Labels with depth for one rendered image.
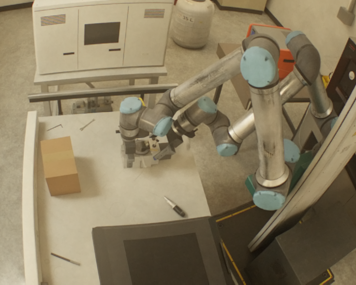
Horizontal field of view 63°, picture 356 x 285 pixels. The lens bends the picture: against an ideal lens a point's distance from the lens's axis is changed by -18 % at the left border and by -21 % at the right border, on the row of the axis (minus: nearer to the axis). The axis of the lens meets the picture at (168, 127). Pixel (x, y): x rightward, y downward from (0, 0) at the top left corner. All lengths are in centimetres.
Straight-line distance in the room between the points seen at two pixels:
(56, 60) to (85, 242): 119
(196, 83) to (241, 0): 410
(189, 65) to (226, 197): 169
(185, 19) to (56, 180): 284
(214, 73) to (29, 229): 100
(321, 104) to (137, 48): 119
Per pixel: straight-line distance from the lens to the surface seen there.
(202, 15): 393
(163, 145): 173
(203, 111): 154
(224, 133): 155
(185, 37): 408
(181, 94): 144
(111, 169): 172
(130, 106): 144
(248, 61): 105
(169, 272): 116
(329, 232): 195
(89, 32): 208
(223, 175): 293
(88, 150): 179
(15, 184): 284
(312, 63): 142
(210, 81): 134
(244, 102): 263
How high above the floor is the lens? 229
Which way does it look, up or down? 46 degrees down
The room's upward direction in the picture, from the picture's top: 11 degrees clockwise
